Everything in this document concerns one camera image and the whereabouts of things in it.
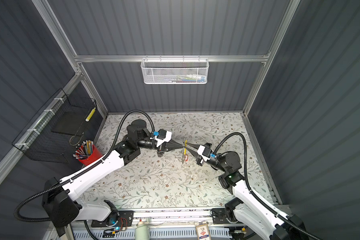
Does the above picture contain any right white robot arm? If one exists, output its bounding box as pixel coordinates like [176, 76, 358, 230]
[186, 144, 309, 240]

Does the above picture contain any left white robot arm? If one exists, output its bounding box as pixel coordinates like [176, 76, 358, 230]
[42, 120, 184, 240]

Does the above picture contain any red pencil cup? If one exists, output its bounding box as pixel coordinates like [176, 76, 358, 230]
[73, 140, 103, 166]

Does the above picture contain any playing card box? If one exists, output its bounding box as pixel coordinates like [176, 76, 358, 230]
[195, 223, 212, 240]

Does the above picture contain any yellow marker in basket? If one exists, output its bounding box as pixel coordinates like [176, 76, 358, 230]
[85, 107, 97, 122]

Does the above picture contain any white bottle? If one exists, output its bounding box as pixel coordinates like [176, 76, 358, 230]
[135, 220, 150, 240]

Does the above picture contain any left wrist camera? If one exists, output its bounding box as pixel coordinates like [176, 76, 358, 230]
[154, 129, 172, 147]

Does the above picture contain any left black cable conduit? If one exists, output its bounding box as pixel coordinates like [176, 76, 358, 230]
[13, 109, 156, 240]

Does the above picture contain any black cable conduit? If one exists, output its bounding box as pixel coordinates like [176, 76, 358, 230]
[13, 109, 156, 240]
[212, 131, 325, 240]

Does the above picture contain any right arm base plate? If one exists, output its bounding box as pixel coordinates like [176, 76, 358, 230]
[210, 208, 237, 225]

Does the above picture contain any right black cable conduit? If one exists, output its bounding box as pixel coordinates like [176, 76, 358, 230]
[212, 131, 325, 240]

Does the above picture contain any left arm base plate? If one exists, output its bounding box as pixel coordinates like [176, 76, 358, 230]
[91, 211, 135, 228]

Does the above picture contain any white wire mesh basket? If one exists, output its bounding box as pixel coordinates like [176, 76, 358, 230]
[141, 59, 210, 85]

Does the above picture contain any black wire basket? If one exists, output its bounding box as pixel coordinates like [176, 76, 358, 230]
[12, 91, 102, 164]

